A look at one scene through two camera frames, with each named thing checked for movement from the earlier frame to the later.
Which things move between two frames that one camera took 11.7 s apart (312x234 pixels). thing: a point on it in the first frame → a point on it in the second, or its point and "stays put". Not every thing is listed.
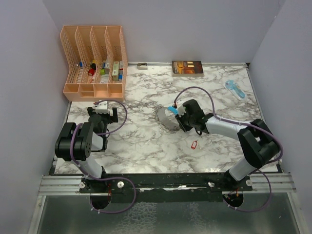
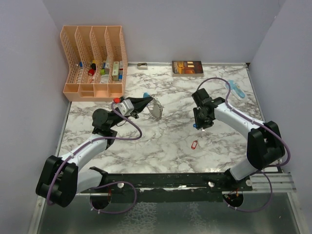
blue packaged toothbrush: x=236 y=89 stays put
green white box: x=115 y=71 stays put
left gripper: x=112 y=118 → x=139 y=104
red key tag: x=194 y=145 stays put
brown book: x=187 y=68 stays put
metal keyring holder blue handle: x=166 y=117 → x=154 y=107
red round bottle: x=91 y=72 stays put
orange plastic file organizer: x=96 y=63 stays put
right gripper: x=180 y=120 → x=200 y=124
